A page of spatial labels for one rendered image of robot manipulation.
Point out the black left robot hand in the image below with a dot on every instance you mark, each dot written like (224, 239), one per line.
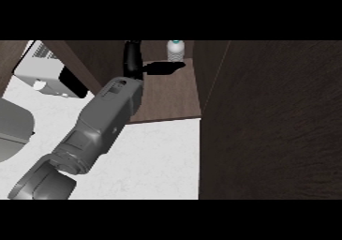
(131, 64)

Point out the clear water bottle teal cap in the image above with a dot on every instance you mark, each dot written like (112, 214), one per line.
(174, 51)

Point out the brown wooden cabinet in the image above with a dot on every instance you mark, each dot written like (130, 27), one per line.
(171, 93)

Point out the grey rounded appliance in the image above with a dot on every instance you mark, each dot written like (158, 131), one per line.
(9, 128)

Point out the white and black appliance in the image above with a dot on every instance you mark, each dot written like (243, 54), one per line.
(42, 73)

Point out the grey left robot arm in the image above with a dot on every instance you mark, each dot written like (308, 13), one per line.
(104, 115)

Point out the dark brown cabinet door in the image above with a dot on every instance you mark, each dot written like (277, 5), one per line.
(279, 125)

